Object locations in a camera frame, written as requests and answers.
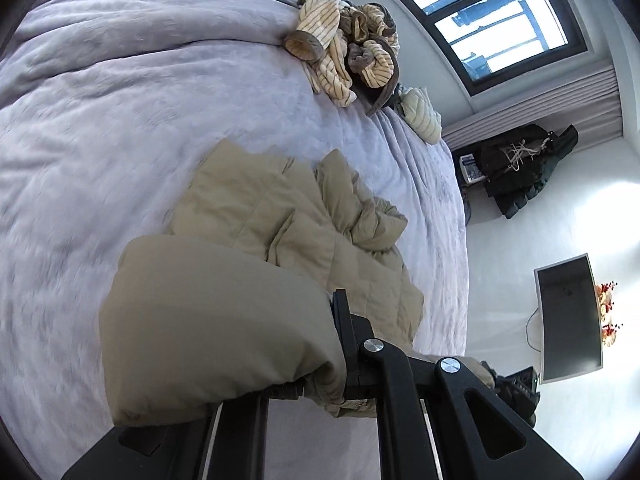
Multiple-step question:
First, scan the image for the beige puffer coat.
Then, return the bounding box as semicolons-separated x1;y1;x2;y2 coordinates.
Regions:
98;138;497;428

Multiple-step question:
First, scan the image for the dark clothes pile on chair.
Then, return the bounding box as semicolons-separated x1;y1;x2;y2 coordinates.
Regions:
472;124;579;219

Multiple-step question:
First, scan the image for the black monitor screen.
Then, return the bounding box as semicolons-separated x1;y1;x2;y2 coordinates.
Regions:
535;255;603;384

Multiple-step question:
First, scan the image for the red flower bouquet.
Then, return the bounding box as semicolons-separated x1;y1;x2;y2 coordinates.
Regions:
596;281;623;347

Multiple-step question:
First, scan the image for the grey window curtain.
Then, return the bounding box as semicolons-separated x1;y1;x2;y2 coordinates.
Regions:
442;61;622;151

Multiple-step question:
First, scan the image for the striped cream brown garment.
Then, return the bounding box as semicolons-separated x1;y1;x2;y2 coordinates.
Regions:
283;0;400;116

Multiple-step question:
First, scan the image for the black framed window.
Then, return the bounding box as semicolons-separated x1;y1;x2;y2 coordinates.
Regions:
399;0;587;96

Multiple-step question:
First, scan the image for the lavender bed quilt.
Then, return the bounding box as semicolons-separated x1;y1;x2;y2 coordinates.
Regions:
1;0;469;479

